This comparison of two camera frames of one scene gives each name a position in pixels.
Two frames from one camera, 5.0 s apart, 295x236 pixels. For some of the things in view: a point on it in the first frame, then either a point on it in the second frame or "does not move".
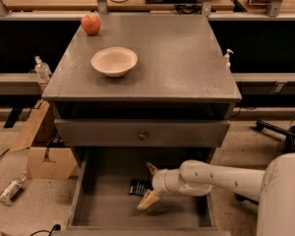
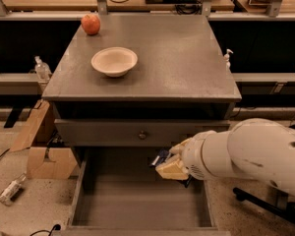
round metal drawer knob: (143, 136) does not move
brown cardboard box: (43, 161) does not move
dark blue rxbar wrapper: (140, 187) to (161, 157)
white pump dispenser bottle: (227, 57) does not move
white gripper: (159, 180) to (194, 157)
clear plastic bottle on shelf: (42, 70) does not move
